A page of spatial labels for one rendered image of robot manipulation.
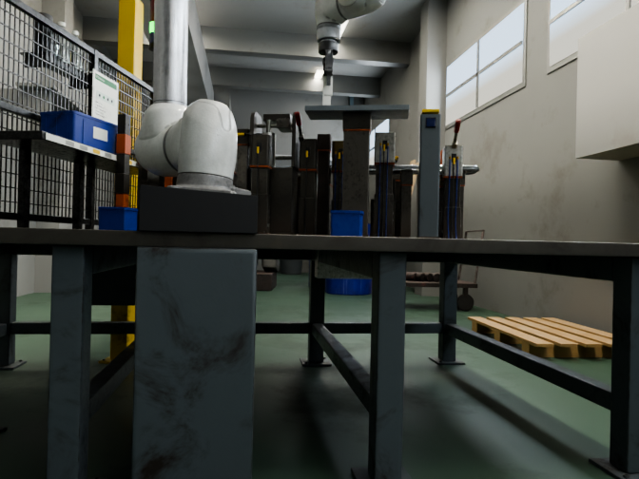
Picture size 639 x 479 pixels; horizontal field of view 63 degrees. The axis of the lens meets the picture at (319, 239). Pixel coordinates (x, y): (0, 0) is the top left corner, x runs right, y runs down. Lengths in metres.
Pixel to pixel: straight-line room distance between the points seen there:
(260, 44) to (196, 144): 7.27
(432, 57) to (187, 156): 6.16
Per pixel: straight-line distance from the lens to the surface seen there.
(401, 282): 1.46
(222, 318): 1.36
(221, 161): 1.45
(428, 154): 1.88
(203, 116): 1.47
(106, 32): 8.93
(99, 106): 2.72
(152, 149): 1.61
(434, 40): 7.50
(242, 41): 8.69
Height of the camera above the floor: 0.68
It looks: level
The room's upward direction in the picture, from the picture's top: 1 degrees clockwise
